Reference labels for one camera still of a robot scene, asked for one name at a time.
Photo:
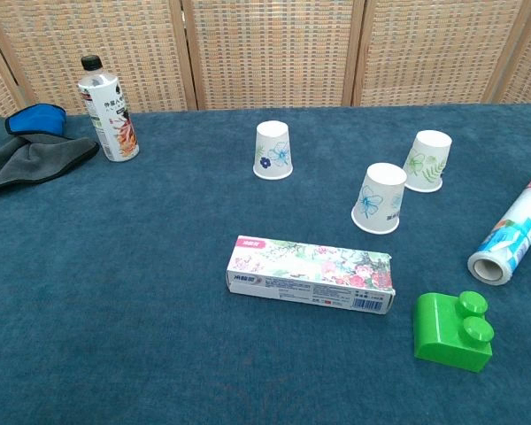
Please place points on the woven folding screen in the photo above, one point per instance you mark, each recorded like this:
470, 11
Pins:
265, 48

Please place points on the grey cloth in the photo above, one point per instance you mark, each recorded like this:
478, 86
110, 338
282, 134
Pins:
31, 161

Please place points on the white bottle black cap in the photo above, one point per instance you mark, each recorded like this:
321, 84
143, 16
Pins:
110, 119

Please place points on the floral toothpaste box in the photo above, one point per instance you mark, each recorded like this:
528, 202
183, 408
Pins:
310, 274

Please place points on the green toy building block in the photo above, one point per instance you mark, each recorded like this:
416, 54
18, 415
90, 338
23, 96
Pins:
442, 332

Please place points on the blue cloth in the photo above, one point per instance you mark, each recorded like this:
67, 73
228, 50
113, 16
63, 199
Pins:
37, 119

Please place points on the paper cup light blue flower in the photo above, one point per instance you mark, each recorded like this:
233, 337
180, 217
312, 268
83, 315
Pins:
380, 186

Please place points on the teal table mat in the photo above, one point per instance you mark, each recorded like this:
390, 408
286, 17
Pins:
115, 310

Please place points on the paper cup green leaves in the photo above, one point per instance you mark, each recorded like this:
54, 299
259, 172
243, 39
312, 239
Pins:
429, 150

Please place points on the paper cup dark blue flower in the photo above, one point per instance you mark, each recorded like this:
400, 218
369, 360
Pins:
274, 137

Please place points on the plastic wrap roll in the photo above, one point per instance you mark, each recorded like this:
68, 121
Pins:
513, 230

